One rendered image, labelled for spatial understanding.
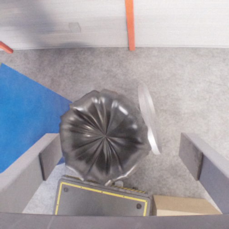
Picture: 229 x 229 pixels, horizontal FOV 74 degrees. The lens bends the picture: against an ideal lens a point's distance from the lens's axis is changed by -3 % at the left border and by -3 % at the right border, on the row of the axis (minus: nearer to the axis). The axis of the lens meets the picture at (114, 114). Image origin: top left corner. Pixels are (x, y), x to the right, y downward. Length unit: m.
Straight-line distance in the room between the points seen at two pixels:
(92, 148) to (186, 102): 0.99
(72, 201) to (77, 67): 1.25
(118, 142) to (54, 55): 1.31
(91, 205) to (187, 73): 1.41
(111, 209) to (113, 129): 0.60
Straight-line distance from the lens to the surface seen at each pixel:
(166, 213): 1.32
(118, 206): 1.28
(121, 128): 0.95
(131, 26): 1.42
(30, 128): 1.06
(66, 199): 1.37
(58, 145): 0.17
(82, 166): 0.91
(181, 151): 0.17
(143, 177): 1.54
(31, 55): 2.11
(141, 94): 1.05
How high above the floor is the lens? 1.50
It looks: 78 degrees down
